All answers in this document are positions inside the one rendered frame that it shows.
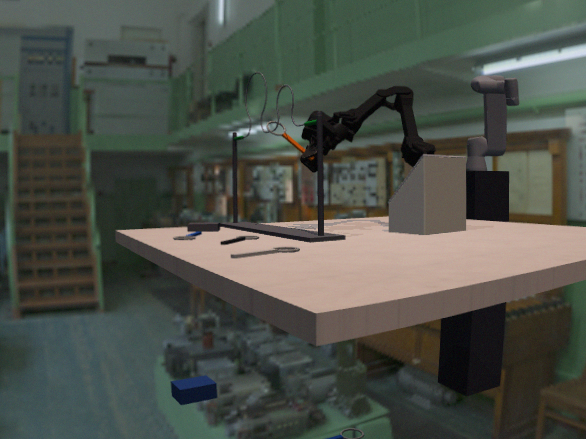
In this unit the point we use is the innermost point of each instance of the orange handle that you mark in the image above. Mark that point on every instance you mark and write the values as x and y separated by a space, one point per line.
288 138

